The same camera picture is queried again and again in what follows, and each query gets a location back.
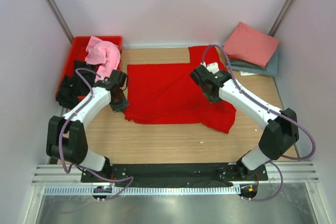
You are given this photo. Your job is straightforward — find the red t-shirt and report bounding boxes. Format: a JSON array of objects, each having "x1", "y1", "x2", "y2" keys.
[{"x1": 124, "y1": 46, "x2": 236, "y2": 133}]

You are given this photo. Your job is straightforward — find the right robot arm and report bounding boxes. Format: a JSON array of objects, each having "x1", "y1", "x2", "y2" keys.
[{"x1": 190, "y1": 63, "x2": 299, "y2": 180}]

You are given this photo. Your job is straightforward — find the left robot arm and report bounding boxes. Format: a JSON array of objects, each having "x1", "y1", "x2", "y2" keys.
[{"x1": 46, "y1": 68, "x2": 129, "y2": 182}]

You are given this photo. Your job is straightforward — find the pink t-shirt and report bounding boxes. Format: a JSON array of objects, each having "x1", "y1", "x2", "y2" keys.
[{"x1": 85, "y1": 36, "x2": 121, "y2": 82}]

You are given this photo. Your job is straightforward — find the folded dark grey t-shirt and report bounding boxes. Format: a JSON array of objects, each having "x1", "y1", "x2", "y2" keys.
[{"x1": 229, "y1": 57, "x2": 267, "y2": 70}]

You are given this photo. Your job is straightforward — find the folded white cloth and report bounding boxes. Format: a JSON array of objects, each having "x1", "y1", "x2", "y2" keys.
[{"x1": 239, "y1": 71, "x2": 257, "y2": 76}]

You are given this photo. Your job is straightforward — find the black t-shirt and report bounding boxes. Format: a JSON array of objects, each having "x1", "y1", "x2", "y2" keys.
[{"x1": 56, "y1": 61, "x2": 97, "y2": 109}]

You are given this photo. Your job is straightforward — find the red plastic bin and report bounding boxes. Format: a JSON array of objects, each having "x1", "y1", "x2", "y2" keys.
[{"x1": 55, "y1": 36, "x2": 122, "y2": 95}]

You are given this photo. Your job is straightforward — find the folded salmon t-shirt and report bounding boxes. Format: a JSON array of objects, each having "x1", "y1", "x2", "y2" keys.
[{"x1": 223, "y1": 22, "x2": 280, "y2": 67}]

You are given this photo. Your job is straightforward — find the folded grey-blue t-shirt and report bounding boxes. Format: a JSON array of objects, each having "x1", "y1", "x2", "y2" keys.
[{"x1": 232, "y1": 48, "x2": 279, "y2": 77}]

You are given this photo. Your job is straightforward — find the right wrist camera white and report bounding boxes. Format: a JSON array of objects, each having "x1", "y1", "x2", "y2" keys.
[{"x1": 201, "y1": 62, "x2": 219, "y2": 74}]

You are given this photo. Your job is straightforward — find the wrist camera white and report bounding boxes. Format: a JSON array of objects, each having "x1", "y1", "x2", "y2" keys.
[
  {"x1": 95, "y1": 77, "x2": 109, "y2": 83},
  {"x1": 201, "y1": 62, "x2": 219, "y2": 74}
]

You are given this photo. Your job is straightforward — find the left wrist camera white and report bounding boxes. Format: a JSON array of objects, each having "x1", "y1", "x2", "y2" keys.
[{"x1": 95, "y1": 77, "x2": 109, "y2": 83}]

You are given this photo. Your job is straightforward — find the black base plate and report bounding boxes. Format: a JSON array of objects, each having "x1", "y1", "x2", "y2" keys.
[{"x1": 80, "y1": 162, "x2": 269, "y2": 187}]

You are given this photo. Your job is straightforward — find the white slotted cable duct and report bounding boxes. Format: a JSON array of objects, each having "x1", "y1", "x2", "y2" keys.
[{"x1": 44, "y1": 184, "x2": 240, "y2": 197}]

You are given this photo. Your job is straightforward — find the aluminium frame rail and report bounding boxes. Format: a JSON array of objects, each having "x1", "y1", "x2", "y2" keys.
[{"x1": 32, "y1": 162, "x2": 319, "y2": 185}]

